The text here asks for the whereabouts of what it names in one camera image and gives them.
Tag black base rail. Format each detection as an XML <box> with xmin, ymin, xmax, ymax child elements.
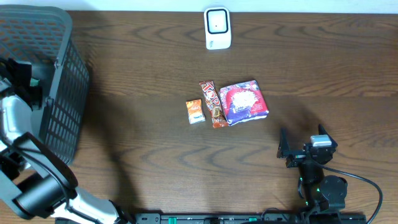
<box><xmin>134</xmin><ymin>211</ymin><xmax>367</xmax><ymax>224</ymax></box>

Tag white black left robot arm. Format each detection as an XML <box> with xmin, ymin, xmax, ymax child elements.
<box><xmin>1</xmin><ymin>58</ymin><xmax>136</xmax><ymax>223</ymax></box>

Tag small orange snack box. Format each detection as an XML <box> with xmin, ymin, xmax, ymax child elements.
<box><xmin>186</xmin><ymin>99</ymin><xmax>205</xmax><ymax>124</ymax></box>

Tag pink purple pad package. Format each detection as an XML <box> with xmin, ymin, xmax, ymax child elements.
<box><xmin>219</xmin><ymin>80</ymin><xmax>269</xmax><ymax>126</ymax></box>

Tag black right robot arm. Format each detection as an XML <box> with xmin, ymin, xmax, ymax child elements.
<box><xmin>277</xmin><ymin>125</ymin><xmax>348</xmax><ymax>213</ymax></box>

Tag orange chocolate bar wrapper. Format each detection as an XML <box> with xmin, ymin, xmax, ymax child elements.
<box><xmin>200</xmin><ymin>80</ymin><xmax>229</xmax><ymax>128</ymax></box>

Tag grey plastic basket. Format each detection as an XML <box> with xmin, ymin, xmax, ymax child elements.
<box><xmin>1</xmin><ymin>4</ymin><xmax>90</xmax><ymax>165</ymax></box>

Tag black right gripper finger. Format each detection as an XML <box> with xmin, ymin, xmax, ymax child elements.
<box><xmin>277</xmin><ymin>128</ymin><xmax>290</xmax><ymax>158</ymax></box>
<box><xmin>318</xmin><ymin>124</ymin><xmax>338</xmax><ymax>146</ymax></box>

